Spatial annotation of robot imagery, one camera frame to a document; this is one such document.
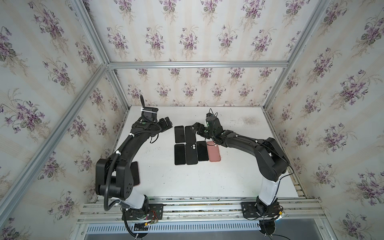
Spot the black phone case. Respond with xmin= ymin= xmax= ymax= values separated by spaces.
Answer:
xmin=185 ymin=126 xmax=197 ymax=144
xmin=185 ymin=144 xmax=198 ymax=165

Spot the black phone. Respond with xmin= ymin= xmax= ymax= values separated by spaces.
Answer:
xmin=174 ymin=126 xmax=186 ymax=144

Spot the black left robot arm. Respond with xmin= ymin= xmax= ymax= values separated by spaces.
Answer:
xmin=95 ymin=95 xmax=173 ymax=219

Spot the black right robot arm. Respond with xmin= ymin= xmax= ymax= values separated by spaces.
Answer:
xmin=190 ymin=110 xmax=293 ymax=220

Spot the white ventilated strip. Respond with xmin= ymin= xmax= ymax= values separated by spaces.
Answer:
xmin=86 ymin=220 xmax=261 ymax=235

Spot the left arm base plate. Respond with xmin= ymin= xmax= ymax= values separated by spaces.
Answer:
xmin=122 ymin=204 xmax=164 ymax=221

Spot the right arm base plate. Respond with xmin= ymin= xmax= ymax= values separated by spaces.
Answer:
xmin=241 ymin=201 xmax=284 ymax=219

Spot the aluminium rail front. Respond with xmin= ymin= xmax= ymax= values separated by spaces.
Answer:
xmin=77 ymin=198 xmax=326 ymax=224

